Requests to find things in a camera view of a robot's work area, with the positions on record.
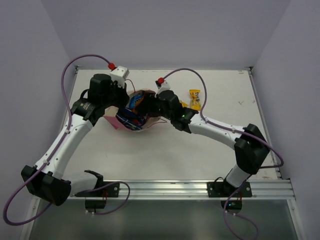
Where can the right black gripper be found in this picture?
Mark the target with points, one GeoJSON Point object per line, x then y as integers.
{"type": "Point", "coordinates": [147, 104]}

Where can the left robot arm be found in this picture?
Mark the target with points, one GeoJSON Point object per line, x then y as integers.
{"type": "Point", "coordinates": [85, 113]}

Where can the blue snack packet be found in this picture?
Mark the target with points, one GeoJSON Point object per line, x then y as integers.
{"type": "Point", "coordinates": [135, 99]}

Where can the pink beige paper bag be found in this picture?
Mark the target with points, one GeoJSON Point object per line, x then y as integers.
{"type": "Point", "coordinates": [110, 113]}

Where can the dark blue chip bag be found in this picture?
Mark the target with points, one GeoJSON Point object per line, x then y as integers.
{"type": "Point", "coordinates": [131, 120]}

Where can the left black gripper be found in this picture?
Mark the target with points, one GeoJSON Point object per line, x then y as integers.
{"type": "Point", "coordinates": [122, 95]}

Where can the black controller box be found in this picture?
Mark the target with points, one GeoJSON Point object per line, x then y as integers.
{"type": "Point", "coordinates": [232, 205]}
{"type": "Point", "coordinates": [92, 205]}

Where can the left black controller box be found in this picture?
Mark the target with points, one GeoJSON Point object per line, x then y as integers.
{"type": "Point", "coordinates": [92, 205]}

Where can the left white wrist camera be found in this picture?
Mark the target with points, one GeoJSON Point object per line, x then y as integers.
{"type": "Point", "coordinates": [119, 73]}

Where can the right black controller box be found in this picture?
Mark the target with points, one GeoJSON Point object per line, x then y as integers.
{"type": "Point", "coordinates": [232, 205]}

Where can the yellow orange snack packet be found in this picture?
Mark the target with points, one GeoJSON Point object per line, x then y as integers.
{"type": "Point", "coordinates": [185, 105]}

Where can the aluminium front rail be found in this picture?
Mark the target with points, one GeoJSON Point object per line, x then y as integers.
{"type": "Point", "coordinates": [165, 188]}

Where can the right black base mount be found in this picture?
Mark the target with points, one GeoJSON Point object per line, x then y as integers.
{"type": "Point", "coordinates": [222, 189]}

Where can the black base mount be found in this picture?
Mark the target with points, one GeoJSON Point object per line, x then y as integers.
{"type": "Point", "coordinates": [222, 189]}
{"type": "Point", "coordinates": [105, 189]}

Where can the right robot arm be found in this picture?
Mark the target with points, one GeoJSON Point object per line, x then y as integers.
{"type": "Point", "coordinates": [247, 142]}

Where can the yellow candy bag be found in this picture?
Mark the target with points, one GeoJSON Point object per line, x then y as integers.
{"type": "Point", "coordinates": [195, 102]}

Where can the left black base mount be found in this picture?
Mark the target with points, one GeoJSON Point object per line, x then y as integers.
{"type": "Point", "coordinates": [105, 189]}

